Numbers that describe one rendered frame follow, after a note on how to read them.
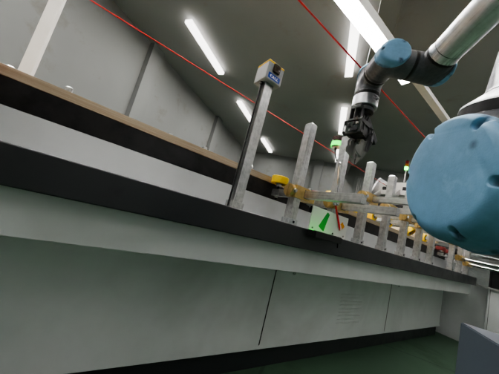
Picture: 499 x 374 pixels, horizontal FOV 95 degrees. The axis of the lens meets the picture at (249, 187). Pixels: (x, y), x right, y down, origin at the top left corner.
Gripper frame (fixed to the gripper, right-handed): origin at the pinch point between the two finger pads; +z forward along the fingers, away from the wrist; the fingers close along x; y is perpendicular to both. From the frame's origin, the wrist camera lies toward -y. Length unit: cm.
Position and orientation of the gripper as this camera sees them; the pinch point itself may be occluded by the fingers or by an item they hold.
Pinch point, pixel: (356, 162)
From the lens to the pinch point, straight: 93.8
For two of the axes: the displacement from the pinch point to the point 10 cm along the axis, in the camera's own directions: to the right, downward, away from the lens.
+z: -2.5, 9.6, -1.4
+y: -7.8, -2.9, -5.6
